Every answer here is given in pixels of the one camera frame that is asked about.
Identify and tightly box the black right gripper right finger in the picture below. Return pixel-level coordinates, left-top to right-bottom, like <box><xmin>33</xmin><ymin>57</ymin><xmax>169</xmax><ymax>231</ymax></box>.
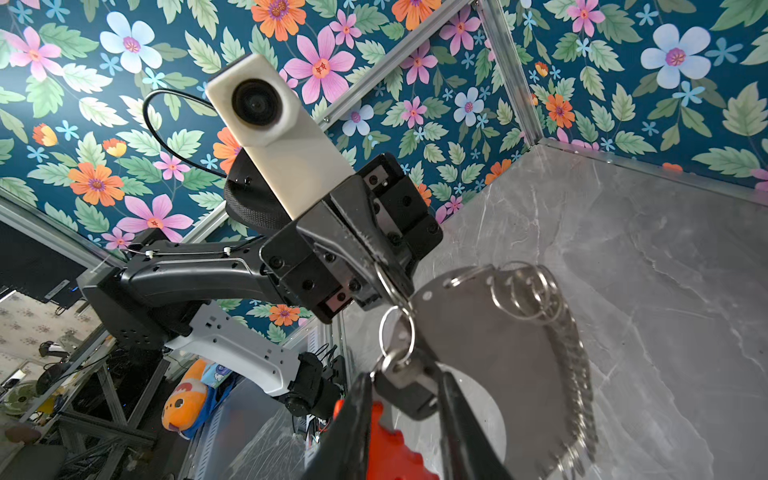
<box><xmin>436</xmin><ymin>370</ymin><xmax>513</xmax><ymax>480</ymax></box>

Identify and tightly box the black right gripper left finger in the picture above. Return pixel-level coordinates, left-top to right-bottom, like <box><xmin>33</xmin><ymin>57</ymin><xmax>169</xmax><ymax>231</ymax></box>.
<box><xmin>301</xmin><ymin>373</ymin><xmax>373</xmax><ymax>480</ymax></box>

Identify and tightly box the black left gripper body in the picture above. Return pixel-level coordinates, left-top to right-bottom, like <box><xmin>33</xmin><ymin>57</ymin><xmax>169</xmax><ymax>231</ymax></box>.
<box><xmin>260</xmin><ymin>153</ymin><xmax>443</xmax><ymax>324</ymax></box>

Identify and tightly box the key with black tag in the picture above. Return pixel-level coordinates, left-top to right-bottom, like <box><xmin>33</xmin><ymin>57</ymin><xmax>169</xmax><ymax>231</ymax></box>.
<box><xmin>371</xmin><ymin>306</ymin><xmax>442</xmax><ymax>421</ymax></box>

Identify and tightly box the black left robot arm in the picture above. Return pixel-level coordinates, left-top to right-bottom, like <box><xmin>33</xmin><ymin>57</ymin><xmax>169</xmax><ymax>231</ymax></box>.
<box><xmin>79</xmin><ymin>153</ymin><xmax>443</xmax><ymax>420</ymax></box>

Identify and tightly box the orange plush toy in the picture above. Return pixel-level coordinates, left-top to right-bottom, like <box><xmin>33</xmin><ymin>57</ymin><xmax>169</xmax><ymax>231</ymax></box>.
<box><xmin>161</xmin><ymin>359</ymin><xmax>234</xmax><ymax>440</ymax></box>

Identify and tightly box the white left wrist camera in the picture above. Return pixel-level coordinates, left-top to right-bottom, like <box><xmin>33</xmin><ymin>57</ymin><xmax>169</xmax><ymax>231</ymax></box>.
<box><xmin>206</xmin><ymin>54</ymin><xmax>354</xmax><ymax>220</ymax></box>

